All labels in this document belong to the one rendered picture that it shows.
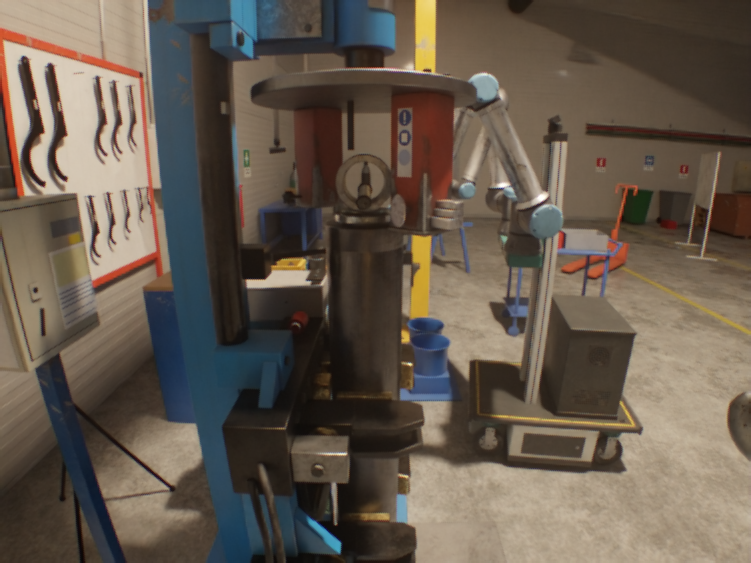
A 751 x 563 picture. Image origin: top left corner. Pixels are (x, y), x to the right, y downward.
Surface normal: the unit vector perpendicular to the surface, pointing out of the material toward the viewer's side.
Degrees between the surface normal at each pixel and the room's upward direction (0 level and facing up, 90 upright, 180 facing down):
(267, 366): 45
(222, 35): 90
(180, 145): 90
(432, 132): 90
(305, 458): 90
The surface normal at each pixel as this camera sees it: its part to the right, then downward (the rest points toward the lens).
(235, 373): -0.01, 0.29
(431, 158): 0.73, 0.20
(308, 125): -0.69, 0.21
